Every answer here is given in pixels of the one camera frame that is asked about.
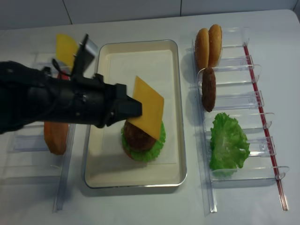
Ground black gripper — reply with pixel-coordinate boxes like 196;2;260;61
46;79;143;128

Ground orange cheese slice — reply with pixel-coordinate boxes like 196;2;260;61
128;76;164;140

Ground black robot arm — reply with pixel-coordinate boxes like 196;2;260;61
0;61;142;134

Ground brown meat patty on burger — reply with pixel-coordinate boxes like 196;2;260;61
123;121;156;152

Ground green lettuce leaf on burger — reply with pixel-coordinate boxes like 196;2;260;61
121;122;166;163

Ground red tomato slice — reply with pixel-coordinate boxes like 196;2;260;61
56;71;70;80

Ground yellow cheese slice in rack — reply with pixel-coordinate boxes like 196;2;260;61
56;34;78;69

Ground brown meat patty in rack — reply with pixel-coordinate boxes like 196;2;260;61
202;67;216;112

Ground green lettuce leaf in rack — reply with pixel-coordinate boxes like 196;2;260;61
210;112;250;171

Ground bottom bun under burger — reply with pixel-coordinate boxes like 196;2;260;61
123;149;134;160

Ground white paper tray liner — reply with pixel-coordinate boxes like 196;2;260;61
98;50;178;168

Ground cream metal serving tray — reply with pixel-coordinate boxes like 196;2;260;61
83;40;187;188

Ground left clear acrylic rack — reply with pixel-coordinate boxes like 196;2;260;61
0;42;99;213

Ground clear acrylic rack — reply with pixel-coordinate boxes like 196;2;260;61
0;42;99;213
187;27;290;215

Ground sesame bun half front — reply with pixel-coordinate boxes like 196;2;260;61
195;28;209;70

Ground sesame bun half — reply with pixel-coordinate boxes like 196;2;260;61
195;28;209;70
208;24;222;67

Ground sesame bun half rear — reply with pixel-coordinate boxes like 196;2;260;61
208;24;222;67

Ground right clear acrylic rack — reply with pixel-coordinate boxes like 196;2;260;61
187;27;290;215

